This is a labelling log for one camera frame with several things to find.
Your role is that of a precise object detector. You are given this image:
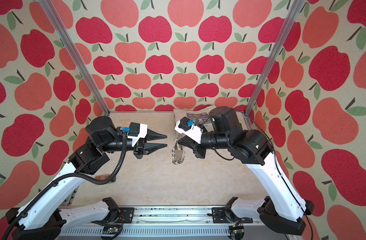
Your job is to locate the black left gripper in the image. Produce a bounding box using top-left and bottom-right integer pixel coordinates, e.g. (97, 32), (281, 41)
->
(103, 128), (168, 159)

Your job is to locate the metal key organizer plate with rings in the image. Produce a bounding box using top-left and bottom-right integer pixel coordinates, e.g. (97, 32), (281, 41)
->
(171, 139), (186, 165)

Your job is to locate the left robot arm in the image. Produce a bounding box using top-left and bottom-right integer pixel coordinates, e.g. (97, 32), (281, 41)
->
(2, 116), (167, 240)

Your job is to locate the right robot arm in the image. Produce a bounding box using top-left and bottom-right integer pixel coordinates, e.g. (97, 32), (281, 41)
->
(175, 107), (315, 236)

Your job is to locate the beige canvas tote bag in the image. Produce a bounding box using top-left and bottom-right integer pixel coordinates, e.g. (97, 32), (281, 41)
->
(173, 105), (216, 132)

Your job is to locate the orange brown object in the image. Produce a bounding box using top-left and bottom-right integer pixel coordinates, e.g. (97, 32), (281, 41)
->
(94, 174), (116, 183)

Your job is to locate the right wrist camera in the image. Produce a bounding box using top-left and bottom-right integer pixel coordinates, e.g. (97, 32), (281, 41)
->
(174, 117), (204, 144)

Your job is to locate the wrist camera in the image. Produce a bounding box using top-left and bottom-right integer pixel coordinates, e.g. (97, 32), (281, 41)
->
(122, 123), (148, 147)
(174, 117), (204, 144)

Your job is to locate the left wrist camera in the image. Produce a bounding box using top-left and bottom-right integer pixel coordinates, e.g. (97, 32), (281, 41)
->
(122, 123), (148, 147)

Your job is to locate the black corrugated cable conduit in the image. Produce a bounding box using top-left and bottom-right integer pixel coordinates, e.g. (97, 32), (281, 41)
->
(1, 127), (128, 240)

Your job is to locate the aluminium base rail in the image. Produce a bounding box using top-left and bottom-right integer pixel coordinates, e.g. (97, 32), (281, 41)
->
(88, 205), (232, 227)

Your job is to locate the perforated cable tray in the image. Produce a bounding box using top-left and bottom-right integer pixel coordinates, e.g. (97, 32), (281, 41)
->
(60, 226), (230, 238)

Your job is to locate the aluminium corner post left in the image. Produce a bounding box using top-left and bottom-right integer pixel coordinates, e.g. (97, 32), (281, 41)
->
(39, 0), (110, 116)

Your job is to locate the aluminium corner post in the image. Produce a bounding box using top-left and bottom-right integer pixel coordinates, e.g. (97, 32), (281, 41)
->
(245, 0), (306, 116)
(39, 0), (110, 116)

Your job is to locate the aluminium corner post right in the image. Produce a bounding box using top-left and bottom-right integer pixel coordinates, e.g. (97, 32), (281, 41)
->
(245, 0), (306, 116)

